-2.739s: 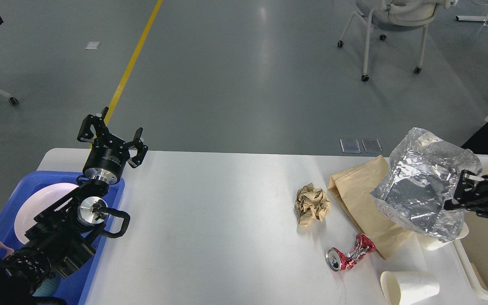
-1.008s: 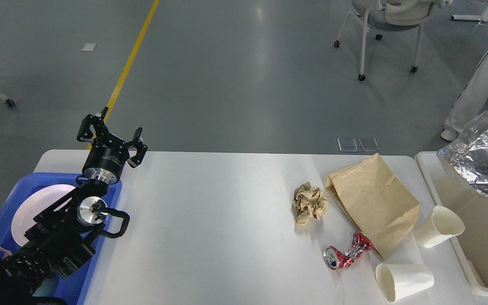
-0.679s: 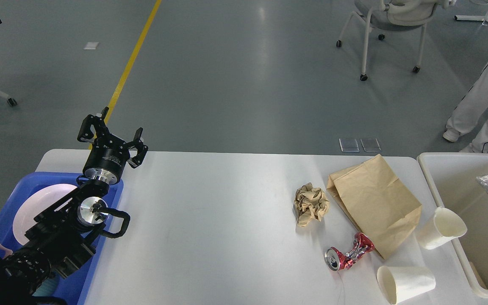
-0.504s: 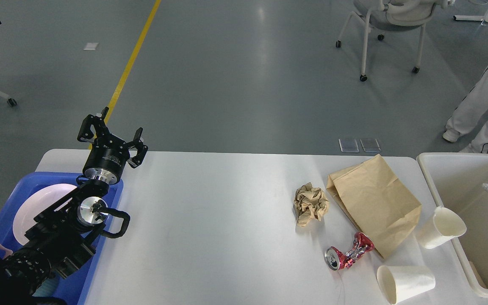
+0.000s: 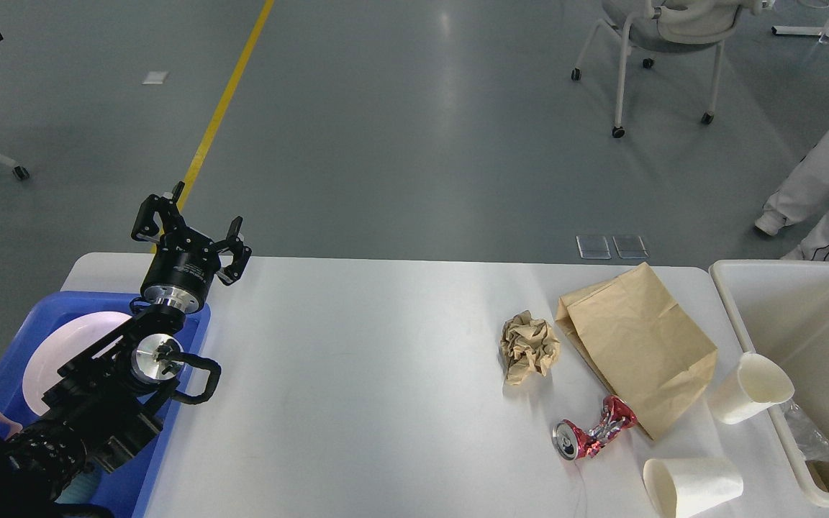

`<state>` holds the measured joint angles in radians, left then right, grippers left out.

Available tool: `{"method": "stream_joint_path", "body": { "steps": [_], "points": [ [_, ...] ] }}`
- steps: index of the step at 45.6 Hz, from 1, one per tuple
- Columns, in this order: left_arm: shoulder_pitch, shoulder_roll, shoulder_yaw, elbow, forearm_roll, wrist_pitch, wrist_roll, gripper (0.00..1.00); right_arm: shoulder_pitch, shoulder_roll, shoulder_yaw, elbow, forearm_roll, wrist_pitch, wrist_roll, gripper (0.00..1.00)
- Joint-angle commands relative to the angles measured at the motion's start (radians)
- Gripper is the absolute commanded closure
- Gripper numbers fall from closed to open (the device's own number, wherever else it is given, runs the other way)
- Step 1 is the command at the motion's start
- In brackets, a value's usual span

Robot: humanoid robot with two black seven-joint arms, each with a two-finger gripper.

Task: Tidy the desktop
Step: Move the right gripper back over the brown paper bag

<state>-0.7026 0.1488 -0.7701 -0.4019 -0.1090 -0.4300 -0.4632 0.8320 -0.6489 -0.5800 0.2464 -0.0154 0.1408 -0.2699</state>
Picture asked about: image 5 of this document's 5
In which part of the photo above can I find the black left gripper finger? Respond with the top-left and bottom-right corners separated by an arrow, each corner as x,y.
214,216 -> 251,286
132,181 -> 203,249

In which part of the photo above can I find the left floor socket plate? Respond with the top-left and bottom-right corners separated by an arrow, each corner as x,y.
576,234 -> 612,261

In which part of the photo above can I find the blue plastic tray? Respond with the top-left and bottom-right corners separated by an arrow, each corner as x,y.
0,291 -> 211,517

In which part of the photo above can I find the crumpled brown paper ball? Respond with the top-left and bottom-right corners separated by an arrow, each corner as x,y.
498,309 -> 561,386

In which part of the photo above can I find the floor socket plate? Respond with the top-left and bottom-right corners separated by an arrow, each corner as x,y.
612,234 -> 649,260
576,234 -> 612,261

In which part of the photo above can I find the white paper cup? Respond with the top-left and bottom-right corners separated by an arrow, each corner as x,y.
707,352 -> 795,425
643,457 -> 744,517

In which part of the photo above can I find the cream plastic bin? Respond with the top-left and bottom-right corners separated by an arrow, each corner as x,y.
710,260 -> 829,507

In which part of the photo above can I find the crushed red soda can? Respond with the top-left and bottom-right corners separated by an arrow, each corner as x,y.
551,394 -> 638,461

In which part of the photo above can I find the right floor socket plate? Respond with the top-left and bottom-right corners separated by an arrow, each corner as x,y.
612,234 -> 649,260

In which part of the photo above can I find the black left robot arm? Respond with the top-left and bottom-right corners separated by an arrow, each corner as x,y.
0,181 -> 251,517

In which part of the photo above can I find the white chair grey seat right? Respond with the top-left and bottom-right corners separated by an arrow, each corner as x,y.
570,1 -> 774,139

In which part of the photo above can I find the pink plate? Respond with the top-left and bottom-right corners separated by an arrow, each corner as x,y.
21,312 -> 131,417

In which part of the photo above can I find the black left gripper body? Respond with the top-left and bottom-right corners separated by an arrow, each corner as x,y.
141,245 -> 221,314

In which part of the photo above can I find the brown paper bag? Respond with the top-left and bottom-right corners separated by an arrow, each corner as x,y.
556,263 -> 718,440

